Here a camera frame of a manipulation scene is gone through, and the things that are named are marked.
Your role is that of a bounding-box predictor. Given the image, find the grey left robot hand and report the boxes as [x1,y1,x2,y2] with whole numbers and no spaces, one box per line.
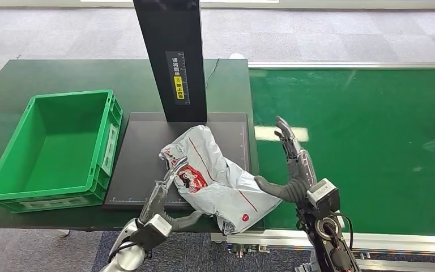
[138,156,203,232]

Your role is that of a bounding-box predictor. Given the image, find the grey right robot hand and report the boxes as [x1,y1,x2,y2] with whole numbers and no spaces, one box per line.
[254,116,318,204]

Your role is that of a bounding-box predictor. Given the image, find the grey plastic mailer package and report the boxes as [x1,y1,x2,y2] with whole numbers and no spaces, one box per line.
[159,125,283,237]

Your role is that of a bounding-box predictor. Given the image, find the black inbound scanning machine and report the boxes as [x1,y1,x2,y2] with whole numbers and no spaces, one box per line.
[102,0,255,211]

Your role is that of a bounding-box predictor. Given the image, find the conveyor underside connector fitting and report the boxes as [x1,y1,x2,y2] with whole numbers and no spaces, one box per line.
[226,243,271,260]

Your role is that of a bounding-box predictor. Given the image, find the green conveyor belt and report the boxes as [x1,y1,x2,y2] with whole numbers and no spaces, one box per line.
[248,68,435,237]

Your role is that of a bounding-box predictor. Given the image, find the green plastic crate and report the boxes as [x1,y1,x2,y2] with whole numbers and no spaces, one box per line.
[0,89,123,214]

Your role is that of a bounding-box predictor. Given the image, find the black yellow label sticker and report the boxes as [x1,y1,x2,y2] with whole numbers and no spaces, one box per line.
[165,50,191,106]

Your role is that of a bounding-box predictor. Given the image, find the dark green table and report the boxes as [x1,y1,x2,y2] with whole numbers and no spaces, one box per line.
[0,58,266,233]

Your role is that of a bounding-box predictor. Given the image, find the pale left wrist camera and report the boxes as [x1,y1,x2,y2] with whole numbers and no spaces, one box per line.
[129,214,173,252]

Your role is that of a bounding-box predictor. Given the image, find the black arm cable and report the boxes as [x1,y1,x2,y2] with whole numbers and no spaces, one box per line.
[332,212,354,252]

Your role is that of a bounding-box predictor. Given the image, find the aluminium conveyor frame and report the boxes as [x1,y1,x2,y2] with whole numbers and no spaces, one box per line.
[210,61,435,272]

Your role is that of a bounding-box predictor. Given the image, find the thin black table cable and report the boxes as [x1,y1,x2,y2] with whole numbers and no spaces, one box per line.
[204,58,220,91]

